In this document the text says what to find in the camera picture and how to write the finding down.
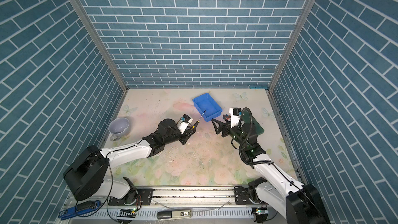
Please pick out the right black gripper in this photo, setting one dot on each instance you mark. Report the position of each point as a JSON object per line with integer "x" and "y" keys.
{"x": 228, "y": 127}

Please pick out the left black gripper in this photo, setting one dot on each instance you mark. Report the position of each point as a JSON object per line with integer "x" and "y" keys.
{"x": 185, "y": 136}

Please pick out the yellow black screwdriver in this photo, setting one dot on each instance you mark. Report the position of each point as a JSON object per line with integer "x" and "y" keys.
{"x": 201, "y": 117}

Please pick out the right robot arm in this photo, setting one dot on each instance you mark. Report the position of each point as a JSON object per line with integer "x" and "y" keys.
{"x": 296, "y": 202}

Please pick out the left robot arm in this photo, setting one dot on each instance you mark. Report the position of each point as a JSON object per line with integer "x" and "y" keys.
{"x": 90, "y": 174}

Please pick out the blue plastic bin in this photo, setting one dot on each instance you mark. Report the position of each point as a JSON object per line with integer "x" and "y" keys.
{"x": 207, "y": 107}

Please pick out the dark green sponge block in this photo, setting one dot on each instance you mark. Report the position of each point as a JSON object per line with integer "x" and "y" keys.
{"x": 248, "y": 121}

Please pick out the white ceramic mug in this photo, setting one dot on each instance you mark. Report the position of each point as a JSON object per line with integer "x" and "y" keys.
{"x": 119, "y": 128}

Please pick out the grey silver device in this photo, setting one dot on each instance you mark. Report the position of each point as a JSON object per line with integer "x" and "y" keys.
{"x": 174, "y": 214}

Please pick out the right electronics board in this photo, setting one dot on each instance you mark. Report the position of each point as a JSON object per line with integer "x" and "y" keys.
{"x": 260, "y": 214}

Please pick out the electronics board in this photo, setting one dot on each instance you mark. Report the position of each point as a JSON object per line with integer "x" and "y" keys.
{"x": 260, "y": 214}
{"x": 126, "y": 215}

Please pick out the left electronics board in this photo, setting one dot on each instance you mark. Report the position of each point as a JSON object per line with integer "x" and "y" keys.
{"x": 126, "y": 215}

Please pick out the blue black hand tool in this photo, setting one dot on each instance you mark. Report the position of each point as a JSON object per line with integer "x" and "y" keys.
{"x": 80, "y": 210}

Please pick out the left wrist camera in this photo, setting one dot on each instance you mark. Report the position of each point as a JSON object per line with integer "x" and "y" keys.
{"x": 186, "y": 119}

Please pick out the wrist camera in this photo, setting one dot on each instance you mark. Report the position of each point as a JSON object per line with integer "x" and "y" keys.
{"x": 186, "y": 119}
{"x": 235, "y": 116}

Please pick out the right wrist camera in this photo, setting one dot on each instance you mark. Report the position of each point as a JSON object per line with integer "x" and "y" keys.
{"x": 235, "y": 116}

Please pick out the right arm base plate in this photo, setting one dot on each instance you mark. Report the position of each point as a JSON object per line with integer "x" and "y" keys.
{"x": 246, "y": 196}

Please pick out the aluminium mounting rail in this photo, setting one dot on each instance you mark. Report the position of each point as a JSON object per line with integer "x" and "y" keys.
{"x": 204, "y": 203}

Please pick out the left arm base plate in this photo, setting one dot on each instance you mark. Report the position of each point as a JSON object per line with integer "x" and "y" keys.
{"x": 139, "y": 197}

